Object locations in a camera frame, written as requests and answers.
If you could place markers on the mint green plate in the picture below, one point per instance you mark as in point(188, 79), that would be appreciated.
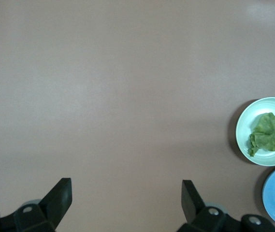
point(246, 125)

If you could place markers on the green lettuce leaf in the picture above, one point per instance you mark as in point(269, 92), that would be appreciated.
point(270, 135)

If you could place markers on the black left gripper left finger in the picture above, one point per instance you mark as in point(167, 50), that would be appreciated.
point(55, 205)

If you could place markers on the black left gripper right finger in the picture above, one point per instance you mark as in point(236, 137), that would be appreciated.
point(191, 207)

